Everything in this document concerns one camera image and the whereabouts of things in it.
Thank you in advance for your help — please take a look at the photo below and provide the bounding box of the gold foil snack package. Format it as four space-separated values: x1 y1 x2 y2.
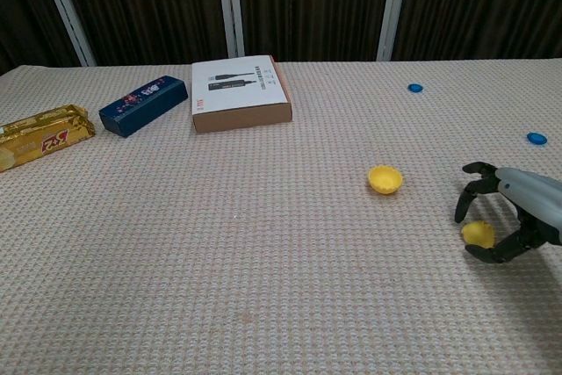
0 104 97 173

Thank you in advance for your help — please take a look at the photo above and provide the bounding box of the beige woven tablecloth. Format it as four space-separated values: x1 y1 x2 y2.
0 57 562 375

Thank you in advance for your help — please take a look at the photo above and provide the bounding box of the yellow cup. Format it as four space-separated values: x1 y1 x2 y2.
460 220 497 250
367 164 404 196

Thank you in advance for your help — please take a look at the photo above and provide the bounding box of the dark pleated curtain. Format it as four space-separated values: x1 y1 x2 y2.
0 0 562 76

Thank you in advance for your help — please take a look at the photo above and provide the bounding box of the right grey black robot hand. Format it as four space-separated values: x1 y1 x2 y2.
454 161 562 264

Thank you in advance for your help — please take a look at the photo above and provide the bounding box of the white cardboard cable box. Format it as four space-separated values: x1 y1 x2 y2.
191 54 293 133

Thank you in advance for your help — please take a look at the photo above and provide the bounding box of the white metal frame post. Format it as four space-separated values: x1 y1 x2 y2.
376 0 413 62
215 0 246 60
33 0 97 68

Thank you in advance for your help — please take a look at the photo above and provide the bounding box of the dark blue printed box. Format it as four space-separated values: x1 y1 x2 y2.
97 75 190 140

